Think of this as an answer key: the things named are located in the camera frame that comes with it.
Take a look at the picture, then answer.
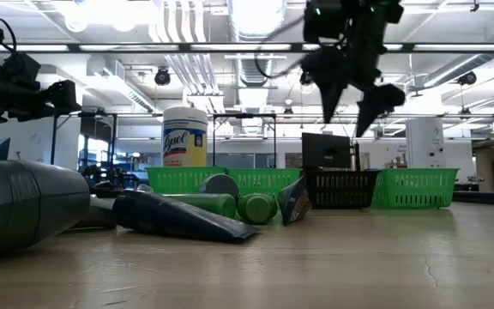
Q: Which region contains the green plastic slotted basket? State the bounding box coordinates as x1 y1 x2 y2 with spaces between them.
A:
225 167 304 199
370 167 461 210
146 166 229 196

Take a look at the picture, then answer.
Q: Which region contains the white round column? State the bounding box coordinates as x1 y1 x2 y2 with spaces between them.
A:
404 116 446 170

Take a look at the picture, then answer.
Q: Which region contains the Lysol wipes canister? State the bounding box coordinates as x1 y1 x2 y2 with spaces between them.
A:
161 106 209 168

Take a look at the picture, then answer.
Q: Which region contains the silver ventilation duct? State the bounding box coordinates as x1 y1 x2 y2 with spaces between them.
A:
227 0 289 89

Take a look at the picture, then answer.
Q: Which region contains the dark blue squeeze tube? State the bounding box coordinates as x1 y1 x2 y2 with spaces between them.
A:
74 193 117 231

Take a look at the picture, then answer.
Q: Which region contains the black table frame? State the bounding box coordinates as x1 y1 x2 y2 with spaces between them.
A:
87 185 494 208

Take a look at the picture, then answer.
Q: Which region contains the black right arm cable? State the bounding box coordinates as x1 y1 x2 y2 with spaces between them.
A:
254 15 312 81

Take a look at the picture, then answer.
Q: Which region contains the small dark foil bag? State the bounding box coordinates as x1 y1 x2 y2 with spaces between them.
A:
276 174 313 227

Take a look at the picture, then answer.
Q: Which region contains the black background stand frame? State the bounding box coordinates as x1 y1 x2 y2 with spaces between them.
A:
211 112 278 169

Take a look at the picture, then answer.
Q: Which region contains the black overhead frame beam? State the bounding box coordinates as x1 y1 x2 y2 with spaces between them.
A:
0 41 494 55

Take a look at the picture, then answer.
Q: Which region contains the black plastic slotted basket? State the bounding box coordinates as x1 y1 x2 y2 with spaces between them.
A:
304 168 381 210

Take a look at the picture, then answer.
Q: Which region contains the green travel bottle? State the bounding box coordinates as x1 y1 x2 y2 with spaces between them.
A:
236 192 279 225
163 192 238 219

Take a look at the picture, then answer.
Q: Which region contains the black background rack frame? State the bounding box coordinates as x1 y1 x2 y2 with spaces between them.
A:
49 112 119 177

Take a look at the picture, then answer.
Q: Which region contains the large dark foil bag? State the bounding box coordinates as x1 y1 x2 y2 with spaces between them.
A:
111 188 262 245

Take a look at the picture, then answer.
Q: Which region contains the dark grey foreground bag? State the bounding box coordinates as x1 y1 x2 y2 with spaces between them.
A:
0 160 92 261

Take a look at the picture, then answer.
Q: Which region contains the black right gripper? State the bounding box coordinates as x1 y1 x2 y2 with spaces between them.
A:
300 25 407 138

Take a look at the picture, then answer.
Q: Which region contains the black computer monitor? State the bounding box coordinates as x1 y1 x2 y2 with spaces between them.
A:
301 131 353 170

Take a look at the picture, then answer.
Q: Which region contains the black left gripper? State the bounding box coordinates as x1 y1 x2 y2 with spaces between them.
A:
15 80 83 124

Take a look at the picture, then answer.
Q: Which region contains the grey travel bottle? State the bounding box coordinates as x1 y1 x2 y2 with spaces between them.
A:
197 173 240 202

